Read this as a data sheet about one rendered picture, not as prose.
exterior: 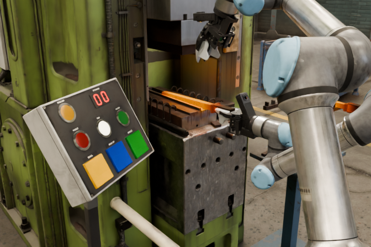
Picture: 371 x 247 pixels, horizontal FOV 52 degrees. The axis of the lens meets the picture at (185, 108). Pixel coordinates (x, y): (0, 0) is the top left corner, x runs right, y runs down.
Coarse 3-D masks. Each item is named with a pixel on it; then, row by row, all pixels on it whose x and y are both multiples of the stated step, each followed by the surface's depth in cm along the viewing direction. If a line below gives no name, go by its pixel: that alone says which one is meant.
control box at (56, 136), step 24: (72, 96) 107; (96, 96) 115; (120, 96) 124; (24, 120) 101; (48, 120) 97; (72, 120) 104; (96, 120) 111; (48, 144) 100; (72, 144) 101; (96, 144) 108; (72, 168) 98; (72, 192) 101; (96, 192) 101
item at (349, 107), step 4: (336, 104) 183; (340, 104) 181; (344, 104) 178; (348, 104) 178; (352, 104) 177; (356, 104) 177; (344, 108) 179; (348, 108) 179; (352, 108) 177; (356, 108) 176; (348, 112) 179
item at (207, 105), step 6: (174, 96) 173; (180, 96) 170; (186, 96) 169; (186, 102) 167; (192, 102) 164; (198, 102) 160; (204, 102) 160; (204, 108) 158; (210, 108) 154; (222, 108) 150; (228, 108) 148; (234, 108) 148
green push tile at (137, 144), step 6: (138, 132) 123; (126, 138) 118; (132, 138) 120; (138, 138) 122; (132, 144) 119; (138, 144) 121; (144, 144) 124; (132, 150) 118; (138, 150) 120; (144, 150) 123; (138, 156) 119
